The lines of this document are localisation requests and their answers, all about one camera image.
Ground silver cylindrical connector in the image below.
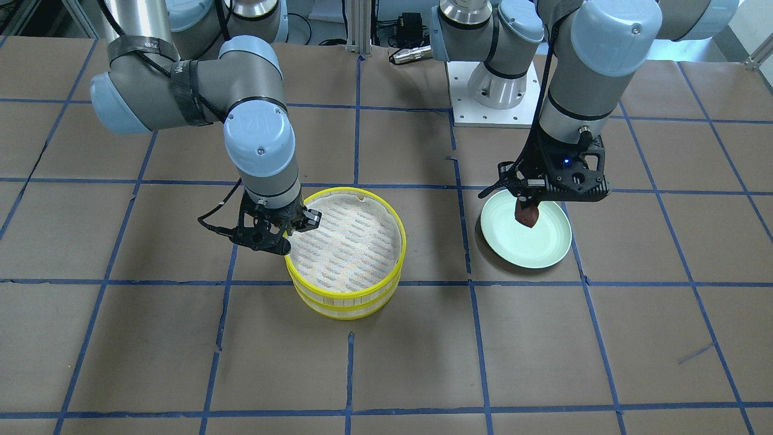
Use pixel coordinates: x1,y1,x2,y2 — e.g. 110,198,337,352
388,46,434,65

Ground black power adapter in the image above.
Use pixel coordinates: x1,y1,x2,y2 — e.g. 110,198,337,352
397,12,423,39

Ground yellow steamer layer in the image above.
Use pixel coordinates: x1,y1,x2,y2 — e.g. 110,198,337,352
292,275,400,320
285,187,406,299

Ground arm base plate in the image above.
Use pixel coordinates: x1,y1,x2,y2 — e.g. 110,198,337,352
446,62,540,129

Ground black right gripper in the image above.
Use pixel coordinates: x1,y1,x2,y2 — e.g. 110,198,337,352
233,193,322,256

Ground aluminium frame post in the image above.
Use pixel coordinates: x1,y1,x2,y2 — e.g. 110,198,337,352
343,1,375,59

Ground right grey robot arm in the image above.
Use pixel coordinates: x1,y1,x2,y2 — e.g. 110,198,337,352
89,1,321,256

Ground light green plate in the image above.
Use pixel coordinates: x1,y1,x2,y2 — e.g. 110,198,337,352
480,191,573,269

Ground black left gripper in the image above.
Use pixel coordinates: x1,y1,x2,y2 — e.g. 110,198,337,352
507,130,611,214

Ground brown bun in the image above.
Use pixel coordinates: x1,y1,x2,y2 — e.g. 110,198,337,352
515,201,539,228

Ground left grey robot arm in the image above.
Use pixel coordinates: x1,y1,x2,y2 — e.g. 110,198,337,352
430,1,738,227

